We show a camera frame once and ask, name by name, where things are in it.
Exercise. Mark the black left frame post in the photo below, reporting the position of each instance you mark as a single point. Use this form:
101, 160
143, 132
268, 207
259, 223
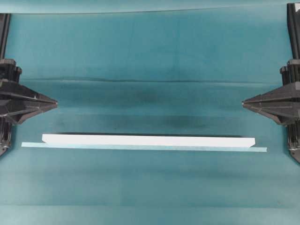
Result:
4, 28

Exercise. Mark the light blue tape strip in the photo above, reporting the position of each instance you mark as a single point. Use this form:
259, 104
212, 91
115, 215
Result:
143, 147

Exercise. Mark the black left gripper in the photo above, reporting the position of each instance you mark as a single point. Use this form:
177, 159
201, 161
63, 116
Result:
18, 103

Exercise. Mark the black frame post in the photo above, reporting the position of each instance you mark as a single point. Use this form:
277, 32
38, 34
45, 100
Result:
4, 28
293, 24

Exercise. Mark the teal table cloth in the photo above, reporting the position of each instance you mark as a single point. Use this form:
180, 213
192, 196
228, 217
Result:
170, 73

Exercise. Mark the white wooden board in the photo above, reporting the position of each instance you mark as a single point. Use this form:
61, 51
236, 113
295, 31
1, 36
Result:
191, 141

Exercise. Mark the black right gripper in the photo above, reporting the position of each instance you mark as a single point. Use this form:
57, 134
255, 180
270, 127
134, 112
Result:
281, 104

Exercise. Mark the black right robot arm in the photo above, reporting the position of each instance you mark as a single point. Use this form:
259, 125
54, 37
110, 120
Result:
290, 74

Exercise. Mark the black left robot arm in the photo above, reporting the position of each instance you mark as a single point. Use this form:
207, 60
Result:
10, 71

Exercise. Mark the black right frame post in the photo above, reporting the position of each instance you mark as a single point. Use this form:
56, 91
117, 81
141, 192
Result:
293, 24

